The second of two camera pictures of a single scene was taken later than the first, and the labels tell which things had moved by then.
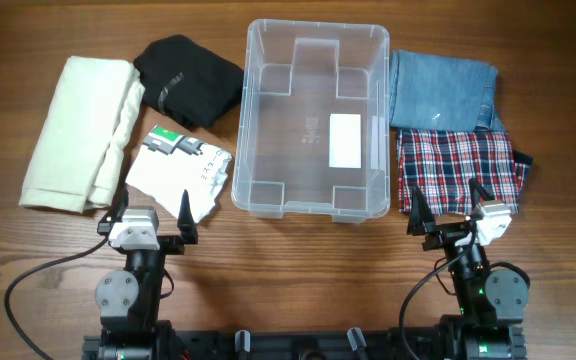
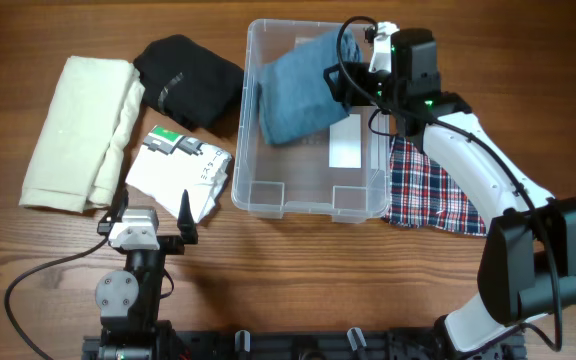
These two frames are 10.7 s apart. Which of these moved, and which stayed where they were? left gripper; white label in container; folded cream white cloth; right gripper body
Moved: right gripper body
Stayed: folded cream white cloth; left gripper; white label in container
